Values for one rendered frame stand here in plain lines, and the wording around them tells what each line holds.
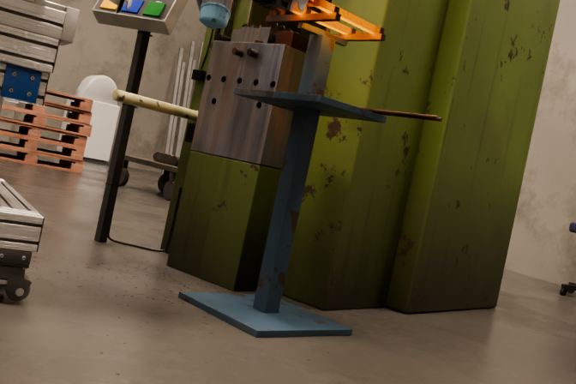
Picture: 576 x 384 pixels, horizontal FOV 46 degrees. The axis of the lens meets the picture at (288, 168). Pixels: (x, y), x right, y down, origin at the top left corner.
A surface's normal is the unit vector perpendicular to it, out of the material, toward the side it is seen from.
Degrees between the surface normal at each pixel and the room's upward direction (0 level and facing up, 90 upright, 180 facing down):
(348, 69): 90
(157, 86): 90
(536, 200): 90
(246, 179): 90
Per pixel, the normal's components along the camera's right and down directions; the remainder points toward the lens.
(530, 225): -0.85, -0.18
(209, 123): -0.62, -0.13
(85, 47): 0.49, 0.10
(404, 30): 0.76, 0.15
